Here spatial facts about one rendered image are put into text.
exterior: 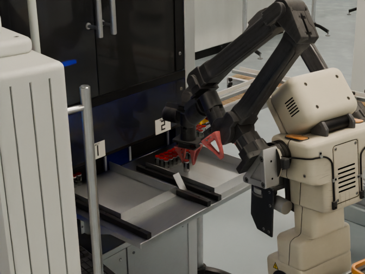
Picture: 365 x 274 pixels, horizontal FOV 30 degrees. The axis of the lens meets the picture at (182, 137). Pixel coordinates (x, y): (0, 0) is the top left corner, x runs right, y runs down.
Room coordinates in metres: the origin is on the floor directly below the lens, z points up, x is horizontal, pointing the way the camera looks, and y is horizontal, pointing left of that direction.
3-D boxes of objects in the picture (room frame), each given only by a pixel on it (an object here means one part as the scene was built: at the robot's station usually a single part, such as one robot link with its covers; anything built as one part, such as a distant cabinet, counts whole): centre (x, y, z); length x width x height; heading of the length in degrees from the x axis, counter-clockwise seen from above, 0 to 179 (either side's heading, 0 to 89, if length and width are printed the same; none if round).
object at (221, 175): (2.32, -0.07, 0.90); 0.34 x 0.26 x 0.04; 47
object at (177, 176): (2.14, -0.02, 0.91); 0.14 x 0.03 x 0.06; 47
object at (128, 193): (2.15, 0.24, 0.90); 0.34 x 0.26 x 0.04; 47
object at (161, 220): (2.22, 0.07, 0.87); 0.70 x 0.48 x 0.02; 137
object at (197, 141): (2.32, -0.02, 1.03); 0.10 x 0.07 x 0.07; 61
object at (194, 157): (2.32, -0.03, 0.96); 0.07 x 0.07 x 0.09; 61
